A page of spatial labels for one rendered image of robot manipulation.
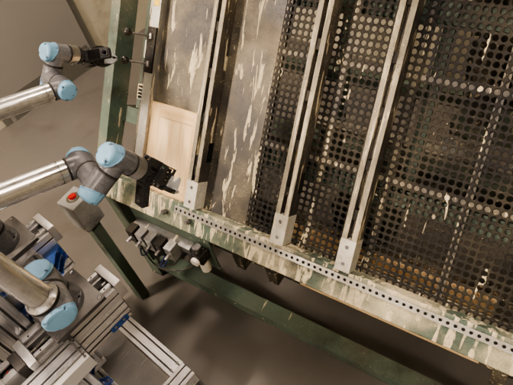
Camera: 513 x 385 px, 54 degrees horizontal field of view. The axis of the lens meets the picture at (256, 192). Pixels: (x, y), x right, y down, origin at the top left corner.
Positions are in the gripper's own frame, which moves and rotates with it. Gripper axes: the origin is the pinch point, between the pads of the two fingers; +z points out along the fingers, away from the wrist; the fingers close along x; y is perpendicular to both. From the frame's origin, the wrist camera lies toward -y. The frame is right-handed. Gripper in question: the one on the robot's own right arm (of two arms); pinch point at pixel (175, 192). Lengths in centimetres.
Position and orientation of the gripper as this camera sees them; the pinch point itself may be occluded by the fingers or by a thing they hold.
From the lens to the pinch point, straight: 175.4
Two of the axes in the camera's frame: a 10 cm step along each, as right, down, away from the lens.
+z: 4.7, 2.8, 8.4
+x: -7.4, -4.0, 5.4
